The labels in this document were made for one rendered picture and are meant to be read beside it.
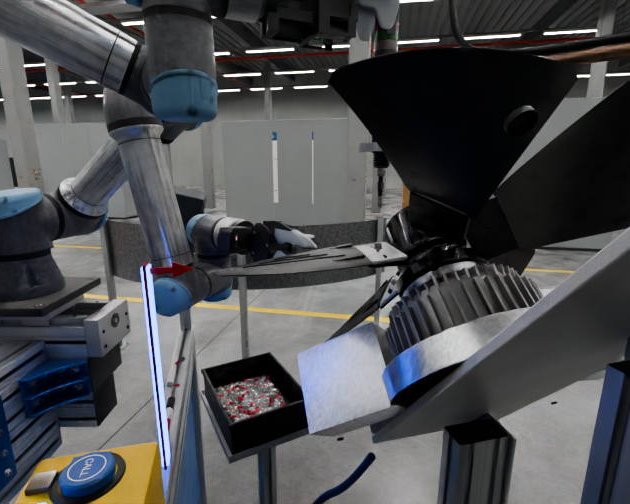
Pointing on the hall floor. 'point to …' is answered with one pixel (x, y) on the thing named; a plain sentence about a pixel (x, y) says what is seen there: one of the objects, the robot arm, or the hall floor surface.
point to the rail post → (199, 432)
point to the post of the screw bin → (267, 476)
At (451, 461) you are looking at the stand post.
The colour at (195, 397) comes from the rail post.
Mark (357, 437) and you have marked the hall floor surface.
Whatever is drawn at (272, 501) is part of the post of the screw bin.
